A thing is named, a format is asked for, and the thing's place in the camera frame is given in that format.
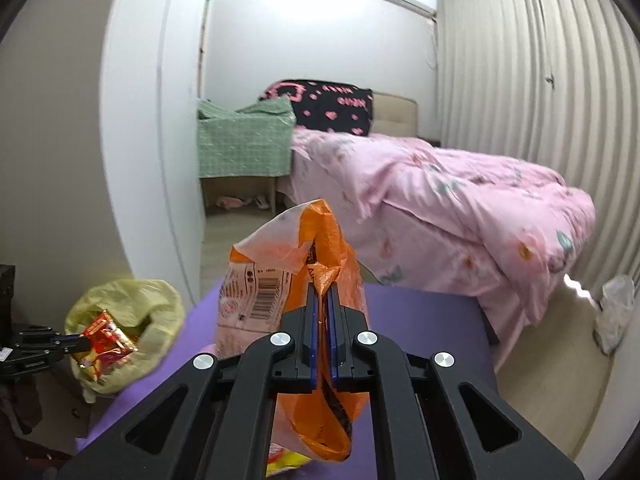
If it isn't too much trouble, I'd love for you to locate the red gold snack packet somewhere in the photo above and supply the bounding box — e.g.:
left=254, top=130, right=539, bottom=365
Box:
left=73, top=310, right=138, bottom=382

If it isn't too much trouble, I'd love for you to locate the yellow nabati wafer wrapper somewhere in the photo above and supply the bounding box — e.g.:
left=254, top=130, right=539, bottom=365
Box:
left=266, top=443, right=311, bottom=477

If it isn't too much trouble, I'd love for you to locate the orange snack bag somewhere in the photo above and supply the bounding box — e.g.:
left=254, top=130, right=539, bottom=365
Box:
left=215, top=200, right=367, bottom=462

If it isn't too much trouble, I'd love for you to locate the yellow plastic trash bag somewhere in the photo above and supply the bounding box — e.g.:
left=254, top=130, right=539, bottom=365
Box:
left=64, top=280, right=186, bottom=404

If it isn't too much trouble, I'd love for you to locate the purple table mat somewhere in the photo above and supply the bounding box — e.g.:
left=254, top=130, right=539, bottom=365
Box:
left=76, top=283, right=497, bottom=479

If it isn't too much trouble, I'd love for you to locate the pink floral bed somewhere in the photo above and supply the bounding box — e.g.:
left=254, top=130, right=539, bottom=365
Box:
left=278, top=128, right=596, bottom=365

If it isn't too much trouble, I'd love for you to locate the white plastic bag on floor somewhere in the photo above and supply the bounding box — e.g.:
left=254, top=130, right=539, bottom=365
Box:
left=593, top=275, right=636, bottom=356

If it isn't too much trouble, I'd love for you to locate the green checked cloth nightstand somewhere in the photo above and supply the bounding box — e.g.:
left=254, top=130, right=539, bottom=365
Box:
left=198, top=96, right=296, bottom=212

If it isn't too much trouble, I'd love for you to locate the black pink heart pillow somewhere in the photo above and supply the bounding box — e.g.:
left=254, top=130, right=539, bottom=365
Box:
left=259, top=79, right=374, bottom=136

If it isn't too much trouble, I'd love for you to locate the beige headboard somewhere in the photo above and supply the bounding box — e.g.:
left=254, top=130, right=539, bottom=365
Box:
left=371, top=92, right=419, bottom=138

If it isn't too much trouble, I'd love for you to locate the white pleated curtain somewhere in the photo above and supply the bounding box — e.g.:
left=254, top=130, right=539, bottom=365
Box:
left=437, top=0, right=639, bottom=292

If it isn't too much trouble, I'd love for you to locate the white air conditioner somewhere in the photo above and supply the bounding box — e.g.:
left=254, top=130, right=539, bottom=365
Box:
left=383, top=0, right=437, bottom=21

